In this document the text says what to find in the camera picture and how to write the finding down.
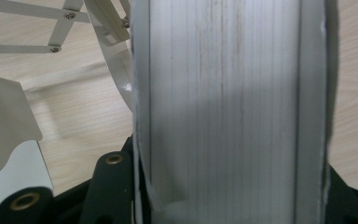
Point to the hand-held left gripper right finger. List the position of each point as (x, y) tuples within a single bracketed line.
[(341, 199)]

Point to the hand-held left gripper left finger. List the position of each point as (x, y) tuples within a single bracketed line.
[(128, 145)]

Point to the white book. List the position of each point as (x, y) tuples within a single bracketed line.
[(227, 109)]

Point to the white expandable metal book rack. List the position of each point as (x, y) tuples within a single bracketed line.
[(6, 124)]

